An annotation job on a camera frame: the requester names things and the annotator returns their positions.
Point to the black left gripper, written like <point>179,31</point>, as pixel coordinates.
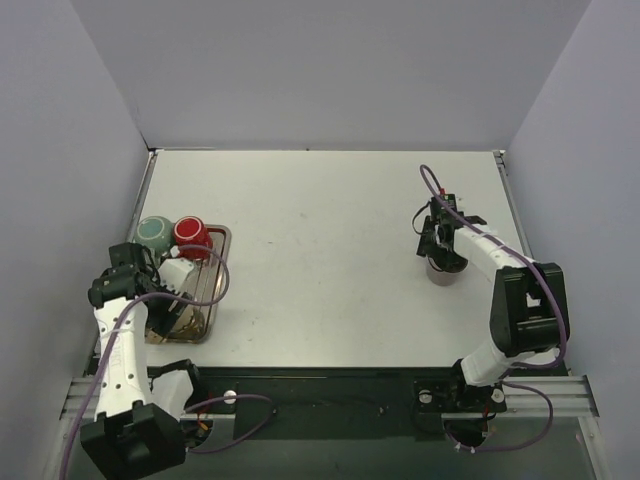
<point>167,310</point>

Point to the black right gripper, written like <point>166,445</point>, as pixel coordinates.
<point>429,242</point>

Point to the cream mug with blue drips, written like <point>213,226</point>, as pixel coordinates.
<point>173,322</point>

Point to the lavender mug with black handle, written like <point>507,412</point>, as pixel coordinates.
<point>439,276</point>

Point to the red mug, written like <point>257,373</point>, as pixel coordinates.
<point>192,238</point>

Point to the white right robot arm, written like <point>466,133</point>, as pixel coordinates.
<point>528,313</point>

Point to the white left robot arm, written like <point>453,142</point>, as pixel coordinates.
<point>136,430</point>

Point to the teal green mug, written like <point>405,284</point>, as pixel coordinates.
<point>155,233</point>

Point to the stainless steel tray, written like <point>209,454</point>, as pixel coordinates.
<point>210,275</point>

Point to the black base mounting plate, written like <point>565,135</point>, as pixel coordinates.
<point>341,403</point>

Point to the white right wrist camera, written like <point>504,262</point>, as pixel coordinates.
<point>450,200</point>

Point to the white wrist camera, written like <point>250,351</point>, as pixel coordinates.
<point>450,200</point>
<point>178,276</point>

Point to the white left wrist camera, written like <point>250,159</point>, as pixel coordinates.
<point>178,276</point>

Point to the aluminium table edge rail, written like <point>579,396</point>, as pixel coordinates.
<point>499,156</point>

